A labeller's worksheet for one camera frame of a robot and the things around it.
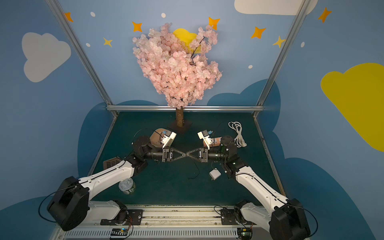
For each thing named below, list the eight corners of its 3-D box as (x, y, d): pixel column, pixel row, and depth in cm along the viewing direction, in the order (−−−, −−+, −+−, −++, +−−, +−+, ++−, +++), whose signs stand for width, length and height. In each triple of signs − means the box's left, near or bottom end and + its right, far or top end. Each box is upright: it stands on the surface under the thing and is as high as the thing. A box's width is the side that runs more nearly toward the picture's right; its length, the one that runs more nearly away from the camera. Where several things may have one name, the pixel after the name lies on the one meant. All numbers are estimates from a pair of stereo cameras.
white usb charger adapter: (213, 181, 88) (213, 180, 87) (207, 175, 91) (207, 173, 89) (220, 175, 91) (221, 174, 89) (215, 169, 93) (215, 167, 92)
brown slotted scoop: (104, 169, 93) (102, 168, 91) (102, 164, 95) (101, 162, 93) (121, 160, 97) (120, 159, 95) (119, 155, 99) (117, 154, 97)
